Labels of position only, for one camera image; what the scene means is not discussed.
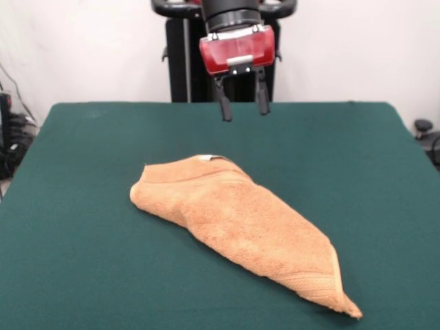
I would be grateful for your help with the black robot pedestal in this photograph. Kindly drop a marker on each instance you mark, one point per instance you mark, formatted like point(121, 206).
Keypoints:
point(177, 68)

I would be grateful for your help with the black office chair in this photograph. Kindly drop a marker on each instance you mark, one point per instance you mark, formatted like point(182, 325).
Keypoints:
point(429, 137)

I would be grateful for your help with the black bag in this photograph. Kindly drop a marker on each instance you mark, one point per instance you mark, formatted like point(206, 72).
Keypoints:
point(10, 158)

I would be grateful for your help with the orange terry towel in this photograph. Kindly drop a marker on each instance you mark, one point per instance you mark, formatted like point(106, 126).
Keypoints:
point(240, 227)

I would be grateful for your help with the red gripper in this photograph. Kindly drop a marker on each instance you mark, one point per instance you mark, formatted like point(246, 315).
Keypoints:
point(237, 51)

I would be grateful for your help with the black box with red light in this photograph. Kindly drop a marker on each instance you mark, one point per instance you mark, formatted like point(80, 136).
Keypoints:
point(5, 113)

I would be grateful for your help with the dark green tablecloth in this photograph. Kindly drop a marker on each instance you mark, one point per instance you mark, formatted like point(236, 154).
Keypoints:
point(86, 206)

